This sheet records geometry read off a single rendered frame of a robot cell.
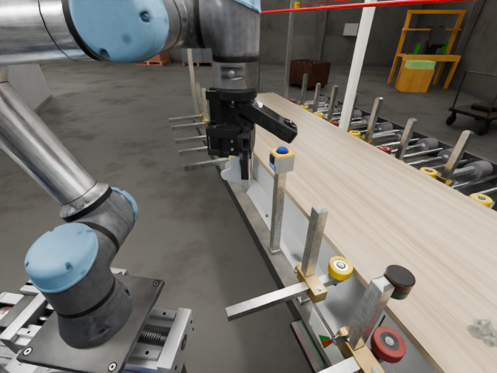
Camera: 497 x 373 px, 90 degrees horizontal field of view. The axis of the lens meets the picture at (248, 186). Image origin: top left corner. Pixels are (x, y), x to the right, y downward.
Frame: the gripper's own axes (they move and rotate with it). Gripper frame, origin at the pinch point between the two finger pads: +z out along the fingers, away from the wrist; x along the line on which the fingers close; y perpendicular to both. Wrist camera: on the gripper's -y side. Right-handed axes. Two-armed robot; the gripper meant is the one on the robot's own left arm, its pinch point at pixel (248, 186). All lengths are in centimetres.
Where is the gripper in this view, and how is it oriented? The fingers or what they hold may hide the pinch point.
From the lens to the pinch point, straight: 53.6
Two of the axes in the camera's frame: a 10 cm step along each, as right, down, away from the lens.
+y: -9.9, -0.8, 1.2
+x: -1.5, 5.5, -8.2
